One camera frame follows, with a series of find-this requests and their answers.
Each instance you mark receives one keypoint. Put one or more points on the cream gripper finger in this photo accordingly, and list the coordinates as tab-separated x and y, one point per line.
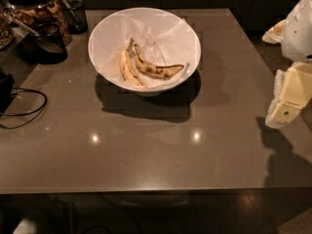
274	34
292	92

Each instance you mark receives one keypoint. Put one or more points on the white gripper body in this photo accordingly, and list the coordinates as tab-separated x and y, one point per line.
298	31

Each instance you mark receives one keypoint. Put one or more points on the spotted brown banana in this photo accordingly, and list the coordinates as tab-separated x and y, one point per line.
153	70

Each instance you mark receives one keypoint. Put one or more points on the white bowl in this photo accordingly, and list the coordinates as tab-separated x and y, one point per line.
107	36

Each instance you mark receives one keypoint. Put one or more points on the black mesh pen cup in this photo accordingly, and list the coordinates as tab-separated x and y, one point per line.
74	12

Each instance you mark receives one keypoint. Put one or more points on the black mug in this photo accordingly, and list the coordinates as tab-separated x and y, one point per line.
46	47

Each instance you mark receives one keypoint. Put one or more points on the glass jar with snacks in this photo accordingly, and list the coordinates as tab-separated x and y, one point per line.
36	12

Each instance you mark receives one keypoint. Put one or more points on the glass jar at left edge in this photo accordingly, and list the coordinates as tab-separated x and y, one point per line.
6	32

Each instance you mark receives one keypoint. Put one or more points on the black device at left edge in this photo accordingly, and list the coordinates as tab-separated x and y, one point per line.
6	86

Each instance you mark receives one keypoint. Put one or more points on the white object under table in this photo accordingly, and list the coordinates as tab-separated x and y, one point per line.
26	226

